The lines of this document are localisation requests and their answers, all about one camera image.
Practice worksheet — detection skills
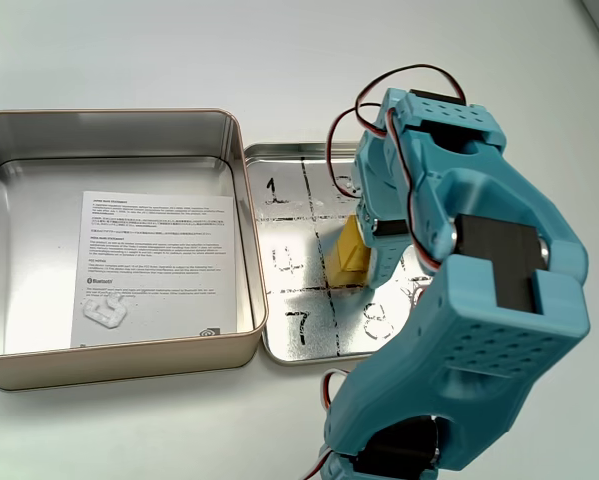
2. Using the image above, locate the yellow block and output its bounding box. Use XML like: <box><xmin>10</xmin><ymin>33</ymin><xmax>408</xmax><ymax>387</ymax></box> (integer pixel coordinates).
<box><xmin>328</xmin><ymin>213</ymin><xmax>372</xmax><ymax>290</ymax></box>

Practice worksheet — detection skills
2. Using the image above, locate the silver tin lid with numbers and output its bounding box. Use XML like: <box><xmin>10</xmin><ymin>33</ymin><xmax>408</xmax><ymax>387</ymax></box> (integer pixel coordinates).
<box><xmin>243</xmin><ymin>142</ymin><xmax>433</xmax><ymax>368</ymax></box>

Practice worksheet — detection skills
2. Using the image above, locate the white printed paper sheet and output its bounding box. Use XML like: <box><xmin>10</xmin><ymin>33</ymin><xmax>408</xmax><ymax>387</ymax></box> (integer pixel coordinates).
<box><xmin>70</xmin><ymin>189</ymin><xmax>241</xmax><ymax>349</ymax></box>

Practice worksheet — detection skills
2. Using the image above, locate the gold square tin box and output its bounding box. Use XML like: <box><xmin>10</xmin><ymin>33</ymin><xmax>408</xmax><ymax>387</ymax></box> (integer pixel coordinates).
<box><xmin>0</xmin><ymin>107</ymin><xmax>271</xmax><ymax>394</ymax></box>

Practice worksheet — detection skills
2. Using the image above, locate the small white plastic piece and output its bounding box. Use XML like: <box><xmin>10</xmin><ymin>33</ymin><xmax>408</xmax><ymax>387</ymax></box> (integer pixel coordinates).
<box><xmin>81</xmin><ymin>292</ymin><xmax>130</xmax><ymax>331</ymax></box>

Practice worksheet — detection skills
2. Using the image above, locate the red white black servo cable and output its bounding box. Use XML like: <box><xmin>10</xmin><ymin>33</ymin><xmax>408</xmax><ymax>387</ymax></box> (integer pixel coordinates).
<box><xmin>325</xmin><ymin>62</ymin><xmax>468</xmax><ymax>202</ymax></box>
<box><xmin>318</xmin><ymin>368</ymin><xmax>353</xmax><ymax>480</ymax></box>

